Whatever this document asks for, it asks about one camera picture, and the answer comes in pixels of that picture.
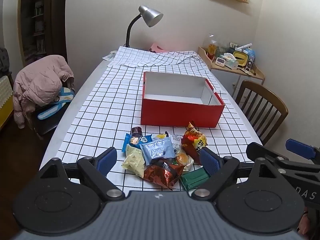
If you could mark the red cardboard box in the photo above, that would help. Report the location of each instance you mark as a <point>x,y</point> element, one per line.
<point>175,115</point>

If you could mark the brown wooden chair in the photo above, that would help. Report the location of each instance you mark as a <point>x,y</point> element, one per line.
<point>272,100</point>

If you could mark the brown round snack packet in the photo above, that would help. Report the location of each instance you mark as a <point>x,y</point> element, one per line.
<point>136,131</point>

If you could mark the pink padded jacket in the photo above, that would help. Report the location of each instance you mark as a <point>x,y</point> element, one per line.
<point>37,82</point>

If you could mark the white kitchen timer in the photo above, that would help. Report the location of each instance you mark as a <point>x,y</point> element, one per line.
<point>220,61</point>

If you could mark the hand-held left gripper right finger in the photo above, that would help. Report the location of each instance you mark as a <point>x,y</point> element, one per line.
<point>208,161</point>

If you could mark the white snack packet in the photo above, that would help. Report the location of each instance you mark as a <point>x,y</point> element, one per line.
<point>175,140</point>

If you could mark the white yellow foam panel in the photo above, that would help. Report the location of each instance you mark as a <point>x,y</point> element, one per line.
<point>5,100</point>

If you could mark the dark bookshelf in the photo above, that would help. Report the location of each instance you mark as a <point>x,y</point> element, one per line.
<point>37,22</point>

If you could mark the red brown foil packet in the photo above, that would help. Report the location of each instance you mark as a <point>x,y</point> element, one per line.
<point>162,173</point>

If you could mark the cream snack packet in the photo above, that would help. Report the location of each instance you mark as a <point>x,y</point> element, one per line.
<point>133,162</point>

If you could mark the green snack packet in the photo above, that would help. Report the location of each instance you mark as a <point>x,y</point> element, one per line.
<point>193,180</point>

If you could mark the pink pouch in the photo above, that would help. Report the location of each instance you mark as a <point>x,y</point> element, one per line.
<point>157,48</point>

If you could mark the white wooden cabinet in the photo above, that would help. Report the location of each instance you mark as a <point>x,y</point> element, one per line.
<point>225,76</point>

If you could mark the person's right forearm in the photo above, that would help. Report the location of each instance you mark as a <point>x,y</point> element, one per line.
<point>312,226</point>

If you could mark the blue cookie packet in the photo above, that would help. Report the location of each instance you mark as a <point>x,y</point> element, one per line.
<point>133,140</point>

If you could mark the light blue snack packet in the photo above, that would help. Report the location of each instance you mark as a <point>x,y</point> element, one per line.
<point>157,150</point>

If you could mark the small printed packets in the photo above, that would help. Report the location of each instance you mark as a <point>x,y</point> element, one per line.
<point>248,72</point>

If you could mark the dark patterned cloth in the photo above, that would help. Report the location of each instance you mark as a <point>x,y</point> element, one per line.
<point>3,61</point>

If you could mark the tissue box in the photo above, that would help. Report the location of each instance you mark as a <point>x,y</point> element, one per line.
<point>231,61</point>

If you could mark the printed paper sheet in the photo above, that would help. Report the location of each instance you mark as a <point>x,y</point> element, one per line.
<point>110,56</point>

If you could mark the blue white bag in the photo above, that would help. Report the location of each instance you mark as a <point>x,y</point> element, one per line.
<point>62,97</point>

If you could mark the small glass jars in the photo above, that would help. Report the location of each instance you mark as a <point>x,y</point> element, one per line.
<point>222,51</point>

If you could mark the silver desk lamp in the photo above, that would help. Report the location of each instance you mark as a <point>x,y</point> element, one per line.
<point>150,15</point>

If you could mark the clear bottle orange liquid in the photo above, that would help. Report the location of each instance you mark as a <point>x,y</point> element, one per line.
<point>212,50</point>

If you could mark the white checkered tablecloth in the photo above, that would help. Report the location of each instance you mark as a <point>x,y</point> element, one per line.
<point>100,105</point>

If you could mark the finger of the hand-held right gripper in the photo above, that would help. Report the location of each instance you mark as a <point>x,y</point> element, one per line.
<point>300,148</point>
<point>265,152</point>

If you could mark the yellow snack packet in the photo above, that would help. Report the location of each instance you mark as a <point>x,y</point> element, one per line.
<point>160,136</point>

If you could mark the red yellow chip bag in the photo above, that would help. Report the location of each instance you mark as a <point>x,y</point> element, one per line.
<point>193,145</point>

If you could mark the clear bun packet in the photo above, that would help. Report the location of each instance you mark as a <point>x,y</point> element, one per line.
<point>183,158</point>

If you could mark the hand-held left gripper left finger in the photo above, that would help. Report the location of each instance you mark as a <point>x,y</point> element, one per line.
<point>107,159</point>

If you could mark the white handheld tool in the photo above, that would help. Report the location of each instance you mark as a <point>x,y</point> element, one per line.
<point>243,47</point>

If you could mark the yellow box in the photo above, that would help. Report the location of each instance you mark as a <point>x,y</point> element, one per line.
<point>240,58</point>

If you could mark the dark chair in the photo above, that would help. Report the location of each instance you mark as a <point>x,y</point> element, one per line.
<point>47,127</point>

